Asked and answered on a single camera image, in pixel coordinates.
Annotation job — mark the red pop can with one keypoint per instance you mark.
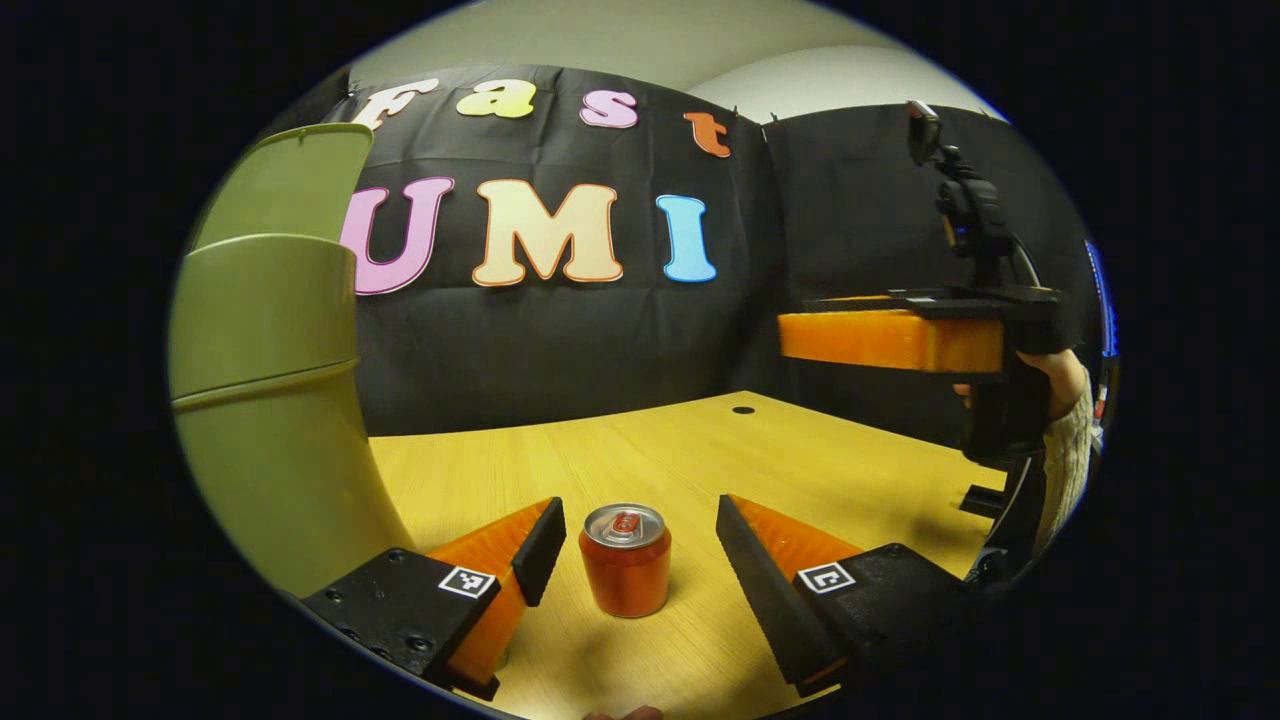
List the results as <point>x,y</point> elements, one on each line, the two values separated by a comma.
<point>625,580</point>

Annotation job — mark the black backdrop cloth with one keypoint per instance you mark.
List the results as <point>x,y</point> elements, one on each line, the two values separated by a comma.
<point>600,340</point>

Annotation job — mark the wooden desktop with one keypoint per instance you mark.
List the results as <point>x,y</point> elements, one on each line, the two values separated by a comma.
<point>700,460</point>

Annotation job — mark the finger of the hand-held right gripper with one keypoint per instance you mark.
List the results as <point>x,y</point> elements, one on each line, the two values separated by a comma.
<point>890,342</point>

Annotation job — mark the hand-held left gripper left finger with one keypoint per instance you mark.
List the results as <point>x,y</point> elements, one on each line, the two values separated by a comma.
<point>542,550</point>

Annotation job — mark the blue monitor screen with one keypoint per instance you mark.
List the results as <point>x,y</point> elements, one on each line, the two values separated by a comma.
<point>1102,300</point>

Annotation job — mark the green desktop garbage bin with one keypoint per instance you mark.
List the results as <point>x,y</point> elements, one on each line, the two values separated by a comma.
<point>270,400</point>

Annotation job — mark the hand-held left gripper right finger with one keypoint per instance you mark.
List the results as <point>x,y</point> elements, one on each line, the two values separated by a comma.
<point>765,595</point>

